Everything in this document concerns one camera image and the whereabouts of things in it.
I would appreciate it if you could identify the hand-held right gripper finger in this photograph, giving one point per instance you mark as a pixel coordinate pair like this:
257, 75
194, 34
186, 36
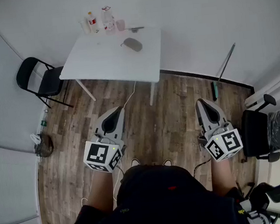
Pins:
211, 113

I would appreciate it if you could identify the black folding chair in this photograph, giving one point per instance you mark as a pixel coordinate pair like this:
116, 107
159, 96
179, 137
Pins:
50, 80

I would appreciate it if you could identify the teal head mop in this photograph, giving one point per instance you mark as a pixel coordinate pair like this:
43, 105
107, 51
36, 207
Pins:
215, 90

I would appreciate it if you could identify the white tube bundle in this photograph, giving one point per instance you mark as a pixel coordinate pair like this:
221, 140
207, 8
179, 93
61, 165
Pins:
270, 89

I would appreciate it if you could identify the person's black clothing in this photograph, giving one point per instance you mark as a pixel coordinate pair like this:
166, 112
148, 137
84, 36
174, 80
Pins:
163, 200

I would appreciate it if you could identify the green label plastic bottle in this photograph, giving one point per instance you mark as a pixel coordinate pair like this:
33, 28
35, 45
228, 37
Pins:
44, 122

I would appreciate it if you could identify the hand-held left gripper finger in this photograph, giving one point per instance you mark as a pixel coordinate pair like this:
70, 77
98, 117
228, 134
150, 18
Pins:
111, 121

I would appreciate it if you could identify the white jug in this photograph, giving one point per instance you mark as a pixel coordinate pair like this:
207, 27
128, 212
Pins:
85, 28

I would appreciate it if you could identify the person's right shoe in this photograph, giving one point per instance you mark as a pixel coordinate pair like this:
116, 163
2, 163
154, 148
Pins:
167, 162

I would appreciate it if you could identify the person's shoe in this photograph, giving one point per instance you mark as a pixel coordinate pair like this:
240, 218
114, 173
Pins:
135, 162
167, 162

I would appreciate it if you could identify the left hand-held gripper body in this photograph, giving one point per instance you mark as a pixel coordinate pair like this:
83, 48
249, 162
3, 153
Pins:
96, 154

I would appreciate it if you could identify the dark rubbish bag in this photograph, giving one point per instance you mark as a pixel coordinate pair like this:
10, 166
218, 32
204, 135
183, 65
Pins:
44, 145

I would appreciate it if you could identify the white table leg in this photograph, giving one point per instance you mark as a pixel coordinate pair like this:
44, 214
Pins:
152, 93
86, 90

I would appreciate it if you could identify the person's right forearm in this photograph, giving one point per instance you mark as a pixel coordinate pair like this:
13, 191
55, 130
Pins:
223, 177

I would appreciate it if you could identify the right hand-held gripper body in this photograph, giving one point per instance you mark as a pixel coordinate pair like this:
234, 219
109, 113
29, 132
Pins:
229, 141

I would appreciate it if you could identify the grey metal stand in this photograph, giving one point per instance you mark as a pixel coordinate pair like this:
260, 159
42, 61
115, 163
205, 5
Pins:
135, 29

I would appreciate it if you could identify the black office chair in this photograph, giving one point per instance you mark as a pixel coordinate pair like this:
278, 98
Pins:
255, 132

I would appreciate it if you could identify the pink cup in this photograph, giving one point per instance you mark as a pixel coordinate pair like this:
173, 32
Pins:
120, 25

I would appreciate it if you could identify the person's left shoe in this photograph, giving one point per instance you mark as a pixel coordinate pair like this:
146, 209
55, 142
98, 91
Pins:
135, 162

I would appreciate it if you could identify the large clear water bottle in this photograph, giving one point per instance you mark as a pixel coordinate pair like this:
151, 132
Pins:
108, 22

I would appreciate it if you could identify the yellow cap red label bottle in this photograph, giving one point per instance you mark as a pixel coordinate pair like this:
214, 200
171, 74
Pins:
92, 23

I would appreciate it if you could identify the person's left forearm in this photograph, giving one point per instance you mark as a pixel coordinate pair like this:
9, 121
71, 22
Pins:
99, 189

